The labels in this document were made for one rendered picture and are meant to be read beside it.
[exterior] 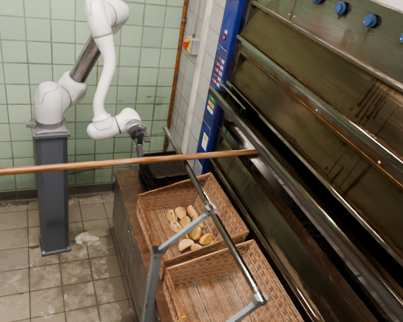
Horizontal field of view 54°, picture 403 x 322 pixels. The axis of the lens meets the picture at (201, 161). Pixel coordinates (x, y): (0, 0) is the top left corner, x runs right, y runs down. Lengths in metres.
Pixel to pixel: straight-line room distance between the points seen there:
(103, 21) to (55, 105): 0.59
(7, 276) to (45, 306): 0.36
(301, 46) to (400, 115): 0.59
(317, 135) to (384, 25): 0.49
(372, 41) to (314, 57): 0.30
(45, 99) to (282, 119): 1.31
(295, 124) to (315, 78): 0.23
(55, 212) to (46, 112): 0.75
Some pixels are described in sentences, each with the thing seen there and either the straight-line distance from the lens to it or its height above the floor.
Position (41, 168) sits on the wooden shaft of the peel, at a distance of 1.85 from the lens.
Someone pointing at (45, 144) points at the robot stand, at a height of 0.93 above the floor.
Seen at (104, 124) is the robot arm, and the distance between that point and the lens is 2.18.
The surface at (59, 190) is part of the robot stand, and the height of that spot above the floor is 0.58.
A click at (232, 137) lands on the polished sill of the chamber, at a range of 2.30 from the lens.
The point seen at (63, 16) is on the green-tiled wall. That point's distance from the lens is 2.88.
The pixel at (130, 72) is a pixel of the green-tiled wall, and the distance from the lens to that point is 3.07.
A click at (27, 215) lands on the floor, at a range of 3.42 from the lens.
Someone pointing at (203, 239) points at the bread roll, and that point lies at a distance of 2.35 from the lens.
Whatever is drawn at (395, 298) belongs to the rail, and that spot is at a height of 1.44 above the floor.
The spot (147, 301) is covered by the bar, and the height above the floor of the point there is 0.61.
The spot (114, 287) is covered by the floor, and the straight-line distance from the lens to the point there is 2.88.
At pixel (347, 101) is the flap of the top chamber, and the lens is 1.53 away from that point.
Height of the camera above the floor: 2.27
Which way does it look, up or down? 33 degrees down
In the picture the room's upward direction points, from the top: 12 degrees clockwise
